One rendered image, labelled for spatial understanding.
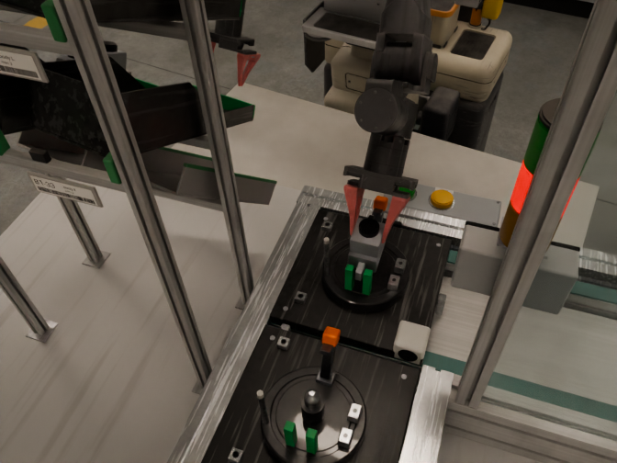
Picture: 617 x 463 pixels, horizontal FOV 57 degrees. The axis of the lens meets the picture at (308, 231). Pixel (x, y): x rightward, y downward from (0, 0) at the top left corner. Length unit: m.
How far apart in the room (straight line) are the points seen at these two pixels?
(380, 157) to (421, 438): 0.38
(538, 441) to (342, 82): 1.04
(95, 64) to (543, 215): 0.41
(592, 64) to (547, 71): 2.89
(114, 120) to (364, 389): 0.49
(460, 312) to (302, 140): 0.59
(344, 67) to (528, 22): 2.32
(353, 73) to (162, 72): 1.91
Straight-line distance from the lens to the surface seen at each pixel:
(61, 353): 1.08
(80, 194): 0.67
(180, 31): 0.69
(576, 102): 0.46
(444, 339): 0.94
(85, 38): 0.51
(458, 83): 1.76
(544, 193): 0.52
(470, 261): 0.64
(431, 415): 0.83
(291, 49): 3.36
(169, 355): 1.01
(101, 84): 0.53
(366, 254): 0.84
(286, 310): 0.89
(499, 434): 0.90
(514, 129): 2.88
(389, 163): 0.81
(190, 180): 0.79
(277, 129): 1.38
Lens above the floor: 1.71
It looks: 48 degrees down
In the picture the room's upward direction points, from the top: 3 degrees counter-clockwise
